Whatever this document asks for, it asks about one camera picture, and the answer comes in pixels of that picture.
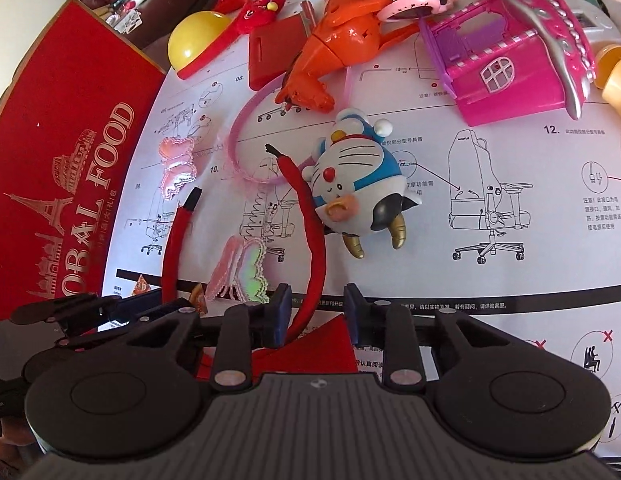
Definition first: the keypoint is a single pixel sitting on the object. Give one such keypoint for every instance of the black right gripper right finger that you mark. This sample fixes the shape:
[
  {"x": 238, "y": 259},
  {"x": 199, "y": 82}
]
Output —
[{"x": 390, "y": 328}]

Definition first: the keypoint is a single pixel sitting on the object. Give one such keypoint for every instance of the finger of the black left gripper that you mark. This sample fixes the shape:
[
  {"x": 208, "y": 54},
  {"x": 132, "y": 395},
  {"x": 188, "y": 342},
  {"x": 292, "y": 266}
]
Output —
[
  {"x": 126, "y": 315},
  {"x": 58, "y": 308}
]

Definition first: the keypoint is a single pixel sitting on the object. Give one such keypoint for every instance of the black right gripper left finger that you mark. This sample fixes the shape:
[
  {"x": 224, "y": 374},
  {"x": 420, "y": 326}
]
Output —
[{"x": 244, "y": 328}]

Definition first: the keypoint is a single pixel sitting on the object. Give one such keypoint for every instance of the red fabric headband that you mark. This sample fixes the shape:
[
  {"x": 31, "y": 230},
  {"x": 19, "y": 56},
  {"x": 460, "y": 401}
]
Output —
[{"x": 326, "y": 350}]

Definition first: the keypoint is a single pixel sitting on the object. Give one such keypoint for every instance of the orange plastic toy horse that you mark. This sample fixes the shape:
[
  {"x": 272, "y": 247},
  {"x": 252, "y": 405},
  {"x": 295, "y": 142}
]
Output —
[{"x": 348, "y": 33}]

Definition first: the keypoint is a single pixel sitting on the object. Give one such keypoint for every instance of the pink plush pig toy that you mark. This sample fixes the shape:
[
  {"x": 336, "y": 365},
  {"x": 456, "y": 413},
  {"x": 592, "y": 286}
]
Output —
[{"x": 18, "y": 447}]

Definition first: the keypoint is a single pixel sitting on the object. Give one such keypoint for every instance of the pink butterfly headband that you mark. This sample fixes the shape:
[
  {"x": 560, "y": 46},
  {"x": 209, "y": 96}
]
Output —
[{"x": 173, "y": 245}]

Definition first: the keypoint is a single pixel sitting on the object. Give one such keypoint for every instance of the red food gift box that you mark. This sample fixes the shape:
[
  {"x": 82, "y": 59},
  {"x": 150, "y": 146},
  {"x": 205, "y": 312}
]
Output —
[{"x": 69, "y": 124}]

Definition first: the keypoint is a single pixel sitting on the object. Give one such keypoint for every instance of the blue cat figurine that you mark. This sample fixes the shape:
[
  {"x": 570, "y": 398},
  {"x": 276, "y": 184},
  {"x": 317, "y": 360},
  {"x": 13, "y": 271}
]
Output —
[{"x": 357, "y": 185}]

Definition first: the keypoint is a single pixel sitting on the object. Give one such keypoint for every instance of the white instruction sheet poster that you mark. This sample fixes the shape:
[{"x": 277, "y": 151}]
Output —
[{"x": 519, "y": 221}]

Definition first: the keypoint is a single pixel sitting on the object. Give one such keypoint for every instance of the red plastic phone stand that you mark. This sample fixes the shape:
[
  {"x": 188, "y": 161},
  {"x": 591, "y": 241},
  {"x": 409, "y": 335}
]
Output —
[{"x": 273, "y": 47}]

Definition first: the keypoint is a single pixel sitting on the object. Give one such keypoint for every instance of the yellow plastic half ball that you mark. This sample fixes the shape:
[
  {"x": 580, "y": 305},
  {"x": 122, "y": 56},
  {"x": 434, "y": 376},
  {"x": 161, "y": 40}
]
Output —
[{"x": 193, "y": 35}]

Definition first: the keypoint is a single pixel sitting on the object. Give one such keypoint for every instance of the red plush lion headband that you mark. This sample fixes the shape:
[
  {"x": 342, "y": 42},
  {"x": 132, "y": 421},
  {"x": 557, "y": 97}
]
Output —
[{"x": 245, "y": 16}]

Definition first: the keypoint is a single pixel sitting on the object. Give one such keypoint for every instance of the pink toy house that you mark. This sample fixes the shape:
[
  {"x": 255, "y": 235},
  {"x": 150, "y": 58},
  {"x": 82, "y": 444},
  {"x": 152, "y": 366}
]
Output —
[{"x": 502, "y": 59}]

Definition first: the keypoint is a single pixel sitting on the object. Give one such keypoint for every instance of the pink round toy mirror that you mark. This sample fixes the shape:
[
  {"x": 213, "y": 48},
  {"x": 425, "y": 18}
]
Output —
[{"x": 398, "y": 10}]

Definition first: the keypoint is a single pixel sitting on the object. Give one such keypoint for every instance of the yellow orange plastic bottle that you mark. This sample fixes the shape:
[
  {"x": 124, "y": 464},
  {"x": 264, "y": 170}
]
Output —
[{"x": 608, "y": 75}]

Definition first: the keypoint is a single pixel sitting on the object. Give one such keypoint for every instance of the white toy camera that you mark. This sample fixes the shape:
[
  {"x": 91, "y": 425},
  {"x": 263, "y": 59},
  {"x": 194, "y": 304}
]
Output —
[{"x": 597, "y": 26}]

